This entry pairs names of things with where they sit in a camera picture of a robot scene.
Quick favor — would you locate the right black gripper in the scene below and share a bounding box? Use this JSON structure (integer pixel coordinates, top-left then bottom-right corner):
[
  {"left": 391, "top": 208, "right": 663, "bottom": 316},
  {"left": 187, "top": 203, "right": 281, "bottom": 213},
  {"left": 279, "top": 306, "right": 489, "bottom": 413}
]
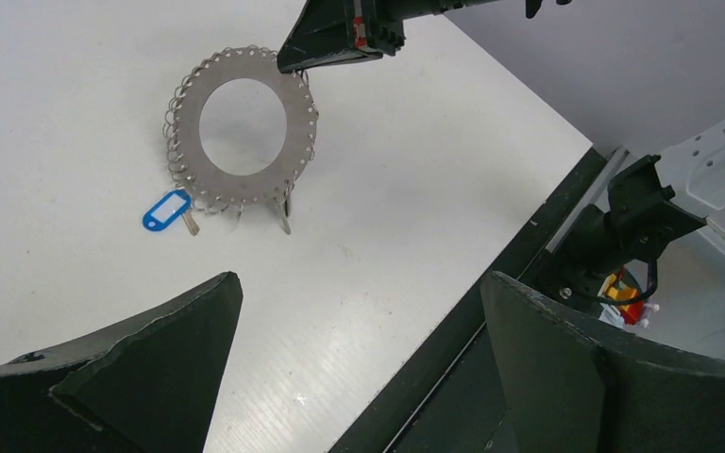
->
[{"left": 277, "top": 0, "right": 406, "bottom": 74}]

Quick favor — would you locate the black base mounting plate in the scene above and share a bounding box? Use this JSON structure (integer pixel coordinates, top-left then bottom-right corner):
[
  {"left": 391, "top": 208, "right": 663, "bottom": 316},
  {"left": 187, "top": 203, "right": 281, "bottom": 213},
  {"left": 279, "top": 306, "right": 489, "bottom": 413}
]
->
[{"left": 331, "top": 147, "right": 629, "bottom": 452}]

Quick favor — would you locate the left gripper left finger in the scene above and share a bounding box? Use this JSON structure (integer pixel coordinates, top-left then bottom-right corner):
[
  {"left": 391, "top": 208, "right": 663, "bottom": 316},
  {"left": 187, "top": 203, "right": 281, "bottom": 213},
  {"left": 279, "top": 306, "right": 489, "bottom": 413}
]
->
[{"left": 0, "top": 272, "right": 244, "bottom": 452}]

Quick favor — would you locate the blue-headed key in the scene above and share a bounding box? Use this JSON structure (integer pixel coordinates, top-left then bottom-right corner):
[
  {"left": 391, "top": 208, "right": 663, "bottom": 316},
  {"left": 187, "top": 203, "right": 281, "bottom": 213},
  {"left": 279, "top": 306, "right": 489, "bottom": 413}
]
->
[{"left": 142, "top": 189, "right": 200, "bottom": 236}]

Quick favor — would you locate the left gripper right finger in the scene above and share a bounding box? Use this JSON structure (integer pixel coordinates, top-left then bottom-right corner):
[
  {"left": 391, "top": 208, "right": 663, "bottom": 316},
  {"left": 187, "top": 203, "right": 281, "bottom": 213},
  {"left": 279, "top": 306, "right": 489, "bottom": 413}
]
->
[{"left": 481, "top": 272, "right": 725, "bottom": 452}]

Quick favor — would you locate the metal disc with keyrings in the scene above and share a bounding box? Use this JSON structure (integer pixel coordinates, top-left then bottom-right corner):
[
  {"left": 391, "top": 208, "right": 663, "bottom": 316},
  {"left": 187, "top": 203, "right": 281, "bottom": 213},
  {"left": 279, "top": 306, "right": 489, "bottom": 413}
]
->
[{"left": 163, "top": 45, "right": 319, "bottom": 234}]

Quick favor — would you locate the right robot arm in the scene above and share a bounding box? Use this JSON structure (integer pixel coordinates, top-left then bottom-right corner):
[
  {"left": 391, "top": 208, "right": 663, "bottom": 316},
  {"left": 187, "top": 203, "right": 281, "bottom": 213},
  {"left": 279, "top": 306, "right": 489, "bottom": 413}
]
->
[{"left": 278, "top": 1, "right": 725, "bottom": 311}]

